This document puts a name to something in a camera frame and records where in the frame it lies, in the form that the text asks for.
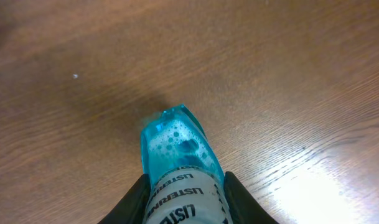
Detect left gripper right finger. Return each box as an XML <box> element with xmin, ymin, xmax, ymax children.
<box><xmin>223</xmin><ymin>171</ymin><xmax>278</xmax><ymax>224</ymax></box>

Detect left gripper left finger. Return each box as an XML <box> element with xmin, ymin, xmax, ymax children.
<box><xmin>98</xmin><ymin>174</ymin><xmax>151</xmax><ymax>224</ymax></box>

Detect blue Listerine mouthwash bottle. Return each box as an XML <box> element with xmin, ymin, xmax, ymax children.
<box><xmin>141</xmin><ymin>105</ymin><xmax>233</xmax><ymax>224</ymax></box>

